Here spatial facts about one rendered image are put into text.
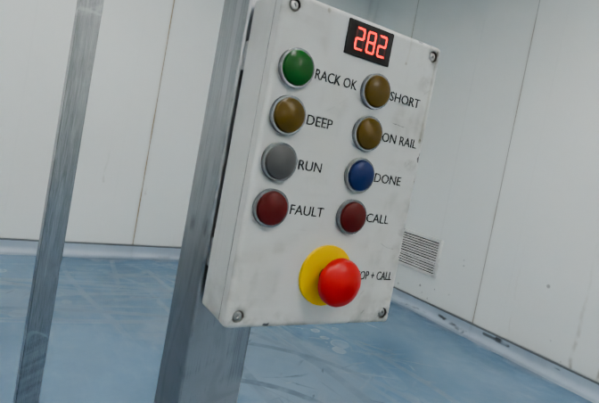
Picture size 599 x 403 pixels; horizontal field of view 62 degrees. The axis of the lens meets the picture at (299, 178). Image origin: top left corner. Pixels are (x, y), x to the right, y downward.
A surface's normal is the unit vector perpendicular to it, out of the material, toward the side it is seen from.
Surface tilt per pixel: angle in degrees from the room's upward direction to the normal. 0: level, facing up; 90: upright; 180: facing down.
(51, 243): 90
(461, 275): 90
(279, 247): 90
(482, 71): 90
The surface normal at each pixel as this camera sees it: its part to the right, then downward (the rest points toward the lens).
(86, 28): 0.53, 0.15
